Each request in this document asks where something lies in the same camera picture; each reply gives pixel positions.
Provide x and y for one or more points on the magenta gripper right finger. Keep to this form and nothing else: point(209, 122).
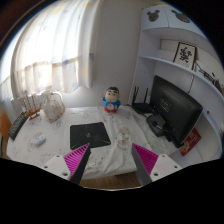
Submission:
point(150, 166)

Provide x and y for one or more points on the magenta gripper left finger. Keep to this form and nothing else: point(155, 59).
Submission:
point(70, 166)

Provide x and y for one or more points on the black mouse pad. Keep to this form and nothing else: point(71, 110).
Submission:
point(94, 134)

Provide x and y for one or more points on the white computer mouse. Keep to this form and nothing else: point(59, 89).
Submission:
point(39, 139)

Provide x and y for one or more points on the black computer monitor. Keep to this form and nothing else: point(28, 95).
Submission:
point(180, 111)

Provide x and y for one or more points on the white patterned tablecloth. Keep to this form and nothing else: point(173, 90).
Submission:
point(125, 127)

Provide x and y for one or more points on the red booklet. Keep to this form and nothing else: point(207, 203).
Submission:
point(190, 142)

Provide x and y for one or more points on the black wifi router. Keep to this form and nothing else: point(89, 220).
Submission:
point(140, 108)

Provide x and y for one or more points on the wooden cup rack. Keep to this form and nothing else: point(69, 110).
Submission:
point(31, 110)

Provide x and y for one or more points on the black keyboard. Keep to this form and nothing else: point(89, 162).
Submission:
point(17, 125)

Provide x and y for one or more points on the cartoon boy figurine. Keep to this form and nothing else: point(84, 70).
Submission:
point(111, 99)

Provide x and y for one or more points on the orange wooden chair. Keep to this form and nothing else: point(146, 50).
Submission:
point(5, 125)

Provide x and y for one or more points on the framed calligraphy picture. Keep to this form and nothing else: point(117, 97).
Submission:
point(185, 55)

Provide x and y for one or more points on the white sheer curtain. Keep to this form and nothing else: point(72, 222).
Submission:
point(53, 51)

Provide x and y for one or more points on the white wall shelf unit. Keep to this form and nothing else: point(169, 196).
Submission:
point(162, 28)

